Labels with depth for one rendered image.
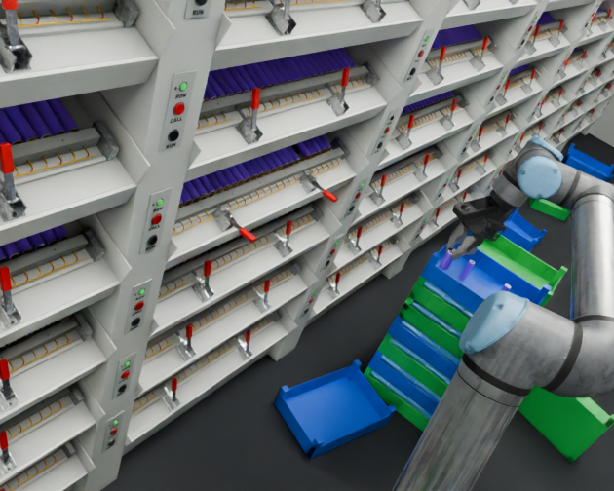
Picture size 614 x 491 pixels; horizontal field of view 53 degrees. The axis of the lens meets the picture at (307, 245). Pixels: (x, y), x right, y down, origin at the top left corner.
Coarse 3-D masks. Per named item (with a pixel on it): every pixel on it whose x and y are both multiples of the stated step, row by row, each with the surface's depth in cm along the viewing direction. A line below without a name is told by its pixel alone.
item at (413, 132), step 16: (432, 96) 188; (448, 96) 195; (464, 96) 199; (416, 112) 177; (432, 112) 185; (448, 112) 193; (464, 112) 199; (480, 112) 198; (400, 128) 172; (416, 128) 176; (432, 128) 182; (448, 128) 186; (464, 128) 200; (400, 144) 167; (416, 144) 173; (432, 144) 186; (384, 160) 160
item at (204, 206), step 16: (320, 160) 140; (336, 160) 146; (272, 176) 129; (288, 176) 133; (224, 192) 119; (240, 192) 121; (256, 192) 125; (272, 192) 128; (192, 208) 112; (208, 208) 115
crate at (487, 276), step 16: (432, 256) 165; (464, 256) 181; (480, 256) 178; (432, 272) 166; (448, 272) 174; (480, 272) 179; (496, 272) 177; (512, 272) 175; (448, 288) 165; (464, 288) 163; (480, 288) 173; (496, 288) 175; (512, 288) 177; (528, 288) 174; (544, 288) 169; (464, 304) 165
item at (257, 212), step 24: (336, 144) 148; (336, 168) 147; (360, 168) 148; (288, 192) 133; (312, 192) 137; (240, 216) 121; (264, 216) 125; (192, 240) 112; (216, 240) 116; (168, 264) 108
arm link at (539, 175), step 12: (528, 156) 141; (540, 156) 138; (552, 156) 143; (528, 168) 136; (540, 168) 135; (552, 168) 134; (564, 168) 137; (528, 180) 137; (540, 180) 136; (552, 180) 135; (564, 180) 136; (528, 192) 138; (540, 192) 137; (552, 192) 136; (564, 192) 136
